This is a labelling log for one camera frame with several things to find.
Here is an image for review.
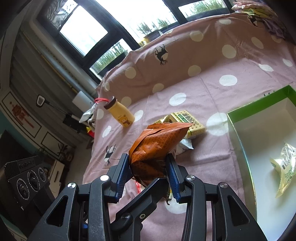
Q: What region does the silver snack pack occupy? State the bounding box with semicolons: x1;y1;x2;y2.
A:
171;138;194;157

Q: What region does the black window frame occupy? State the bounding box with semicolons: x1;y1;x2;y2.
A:
37;1;233;82

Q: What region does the green cardboard box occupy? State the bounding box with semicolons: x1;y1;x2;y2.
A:
227;85;295;240

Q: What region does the white crumpled cloth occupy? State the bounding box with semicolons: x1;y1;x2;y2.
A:
79;103;97;123

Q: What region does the pink polka dot bedsheet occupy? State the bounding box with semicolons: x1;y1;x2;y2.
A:
82;11;296;241

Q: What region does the folded clothes pile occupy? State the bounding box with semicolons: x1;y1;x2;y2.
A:
231;1;288;39

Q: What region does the yellow bear bottle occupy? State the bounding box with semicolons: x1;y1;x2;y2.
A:
94;96;135;128

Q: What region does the soda cracker pack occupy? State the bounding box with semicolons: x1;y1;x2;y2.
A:
170;109;207;140

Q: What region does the green white corn snack pack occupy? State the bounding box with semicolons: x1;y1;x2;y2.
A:
270;143;295;198

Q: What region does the orange snack bag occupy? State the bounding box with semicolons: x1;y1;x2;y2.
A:
128;122;192;187

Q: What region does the gold foil snack pack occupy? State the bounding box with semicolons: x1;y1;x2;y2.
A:
154;114;176;123

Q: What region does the white red-edged snack pack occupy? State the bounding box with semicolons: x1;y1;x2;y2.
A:
135;181;142;194

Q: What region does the red yellow paper box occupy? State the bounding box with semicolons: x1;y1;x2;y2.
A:
86;126;94;138

